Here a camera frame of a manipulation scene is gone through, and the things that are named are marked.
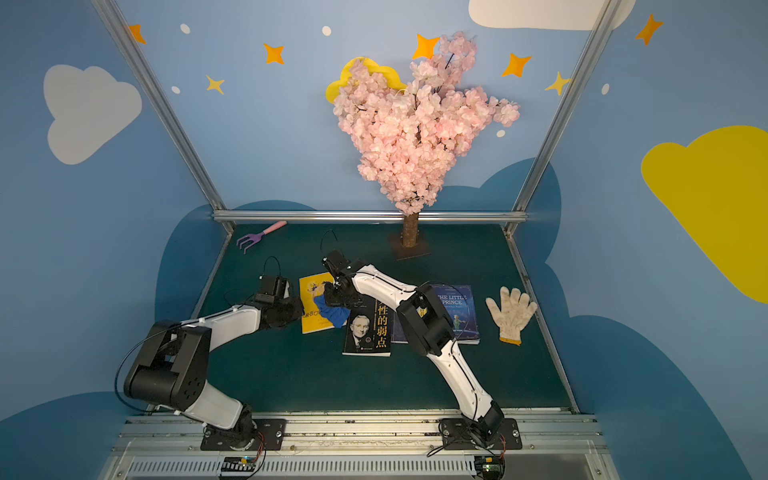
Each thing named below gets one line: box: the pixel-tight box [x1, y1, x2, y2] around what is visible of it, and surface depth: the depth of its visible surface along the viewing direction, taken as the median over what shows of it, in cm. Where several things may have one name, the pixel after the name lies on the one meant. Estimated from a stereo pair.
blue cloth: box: [313, 294, 351, 328], surface depth 94 cm
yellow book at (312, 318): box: [299, 272, 335, 334], surface depth 98 cm
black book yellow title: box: [342, 300, 392, 357], surface depth 92 cm
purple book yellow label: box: [390, 310, 409, 344], surface depth 93 cm
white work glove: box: [486, 286, 538, 346], surface depth 100 cm
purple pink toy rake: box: [236, 220, 288, 254], surface depth 121 cm
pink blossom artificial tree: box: [333, 31, 521, 260], surface depth 73 cm
